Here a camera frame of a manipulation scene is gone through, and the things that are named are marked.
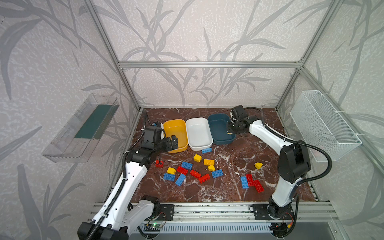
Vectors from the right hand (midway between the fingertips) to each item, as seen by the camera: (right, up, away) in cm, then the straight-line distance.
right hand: (229, 124), depth 93 cm
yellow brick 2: (+16, -24, -6) cm, 30 cm away
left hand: (-32, -6, -16) cm, 37 cm away
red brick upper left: (-29, -27, -7) cm, 40 cm away
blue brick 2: (-35, -30, -9) cm, 47 cm away
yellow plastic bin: (-34, -3, +12) cm, 36 cm away
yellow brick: (-35, -27, -8) cm, 44 cm away
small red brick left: (-44, -25, -3) cm, 51 cm away
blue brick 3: (-8, -29, -7) cm, 31 cm away
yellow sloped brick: (-20, -21, -2) cm, 29 cm away
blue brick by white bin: (-14, -17, +1) cm, 22 cm away
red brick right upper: (+10, -31, -9) cm, 34 cm away
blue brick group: (+7, -32, -11) cm, 35 cm away
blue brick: (-26, -25, -4) cm, 36 cm away
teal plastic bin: (-4, +1, +21) cm, 21 cm away
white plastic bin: (-19, -7, +8) cm, 22 cm away
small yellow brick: (-11, -26, -6) cm, 29 cm away
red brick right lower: (+14, -34, -13) cm, 39 cm away
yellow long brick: (-13, -23, -3) cm, 27 cm away
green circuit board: (-41, -50, -22) cm, 68 cm away
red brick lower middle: (-16, -30, -11) cm, 36 cm away
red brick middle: (-21, -28, -9) cm, 36 cm away
